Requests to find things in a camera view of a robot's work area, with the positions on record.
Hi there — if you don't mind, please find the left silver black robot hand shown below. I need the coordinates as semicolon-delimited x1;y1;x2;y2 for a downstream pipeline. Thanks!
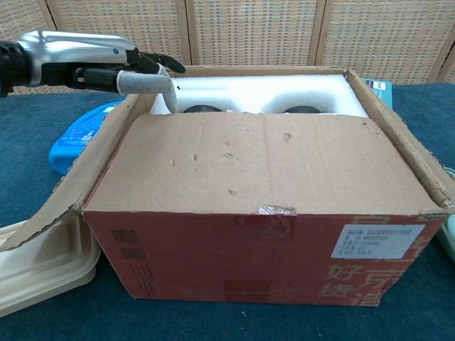
16;30;187;114

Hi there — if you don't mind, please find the large red cardboard box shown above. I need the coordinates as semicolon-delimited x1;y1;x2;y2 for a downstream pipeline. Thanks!
0;65;455;309

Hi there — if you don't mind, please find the teal product box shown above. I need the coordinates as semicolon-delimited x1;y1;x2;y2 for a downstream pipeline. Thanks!
362;78;394;109

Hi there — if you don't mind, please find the blue detergent pump bottle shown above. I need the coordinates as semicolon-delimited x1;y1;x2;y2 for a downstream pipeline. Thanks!
48;101;124;175

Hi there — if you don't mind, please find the blue felt table cloth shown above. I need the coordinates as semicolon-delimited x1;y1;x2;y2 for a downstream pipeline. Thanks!
0;83;455;341

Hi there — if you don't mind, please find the black round item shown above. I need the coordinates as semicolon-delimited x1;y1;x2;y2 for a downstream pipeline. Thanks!
284;105;323;114
183;105;221;114

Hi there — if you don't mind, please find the bamboo folding screen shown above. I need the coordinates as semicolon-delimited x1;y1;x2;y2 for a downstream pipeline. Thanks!
0;0;455;97

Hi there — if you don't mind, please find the white foam packing insert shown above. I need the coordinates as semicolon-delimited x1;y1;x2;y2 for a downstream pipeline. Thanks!
149;72;369;118

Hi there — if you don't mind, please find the beige lidded food container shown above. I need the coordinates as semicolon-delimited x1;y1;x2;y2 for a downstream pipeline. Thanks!
0;215;102;318

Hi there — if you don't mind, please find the clear plastic dustpan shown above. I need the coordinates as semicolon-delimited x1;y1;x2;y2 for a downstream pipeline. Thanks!
435;216;455;255

